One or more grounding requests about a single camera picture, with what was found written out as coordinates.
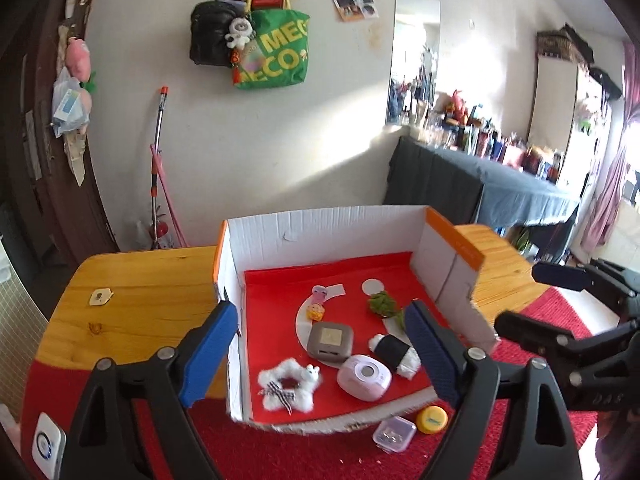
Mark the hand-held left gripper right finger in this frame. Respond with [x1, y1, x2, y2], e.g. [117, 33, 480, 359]
[404, 299, 585, 480]

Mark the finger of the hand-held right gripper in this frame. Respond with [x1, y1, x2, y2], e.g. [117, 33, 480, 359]
[494, 310, 640, 412]
[531, 258, 640, 317]

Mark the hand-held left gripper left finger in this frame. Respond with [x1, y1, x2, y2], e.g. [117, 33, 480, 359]
[59, 301, 239, 480]

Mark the black white sushi plush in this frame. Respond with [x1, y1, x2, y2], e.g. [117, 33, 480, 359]
[368, 332, 421, 380]

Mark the pink round case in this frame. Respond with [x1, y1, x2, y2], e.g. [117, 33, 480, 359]
[336, 354, 392, 402]

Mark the grey square case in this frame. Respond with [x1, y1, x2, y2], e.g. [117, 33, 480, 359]
[306, 322, 354, 365]

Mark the orange white cardboard box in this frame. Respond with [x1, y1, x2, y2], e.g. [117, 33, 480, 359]
[212, 204, 501, 436]

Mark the yellow round container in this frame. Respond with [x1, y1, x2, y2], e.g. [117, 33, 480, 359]
[416, 406, 448, 434]

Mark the small clear plastic box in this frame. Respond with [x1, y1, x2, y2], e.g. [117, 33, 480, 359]
[372, 415, 417, 453]

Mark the pink curtain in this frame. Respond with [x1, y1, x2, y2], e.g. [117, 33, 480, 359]
[582, 40, 640, 248]

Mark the white fluffy star plush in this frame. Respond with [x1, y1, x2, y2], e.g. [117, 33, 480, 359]
[257, 357, 323, 415]

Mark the blue cloth covered table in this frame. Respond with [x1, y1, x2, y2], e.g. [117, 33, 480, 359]
[382, 135, 581, 261]

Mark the red knitted mat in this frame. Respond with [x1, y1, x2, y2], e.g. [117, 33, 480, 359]
[22, 285, 621, 480]

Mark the row of bottles and toys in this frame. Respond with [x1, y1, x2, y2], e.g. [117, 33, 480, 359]
[395, 90, 566, 183]

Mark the white rectangular device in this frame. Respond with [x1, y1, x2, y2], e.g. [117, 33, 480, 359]
[31, 412, 67, 480]

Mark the dark woven basket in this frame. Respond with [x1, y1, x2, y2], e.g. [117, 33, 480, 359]
[536, 24, 596, 63]

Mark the brown wooden door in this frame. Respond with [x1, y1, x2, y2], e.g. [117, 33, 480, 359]
[0, 0, 121, 271]

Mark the clear plastic bag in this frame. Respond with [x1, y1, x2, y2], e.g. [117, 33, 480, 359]
[51, 67, 91, 138]

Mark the red hanging charm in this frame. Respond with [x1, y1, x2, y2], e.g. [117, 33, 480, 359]
[230, 47, 261, 86]

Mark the green tote bag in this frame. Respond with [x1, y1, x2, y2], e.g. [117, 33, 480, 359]
[232, 7, 311, 92]

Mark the black bag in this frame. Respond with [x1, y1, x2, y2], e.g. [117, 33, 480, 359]
[190, 0, 251, 67]

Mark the pink plush toy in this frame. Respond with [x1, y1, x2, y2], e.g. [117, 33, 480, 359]
[65, 37, 98, 93]

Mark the metal mop handle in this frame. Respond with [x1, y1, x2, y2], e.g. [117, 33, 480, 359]
[148, 86, 169, 248]

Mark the wall mirror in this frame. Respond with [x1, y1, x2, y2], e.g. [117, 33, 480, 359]
[386, 0, 442, 128]

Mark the white plush keychain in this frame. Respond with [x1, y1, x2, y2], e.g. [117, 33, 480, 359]
[224, 16, 257, 50]

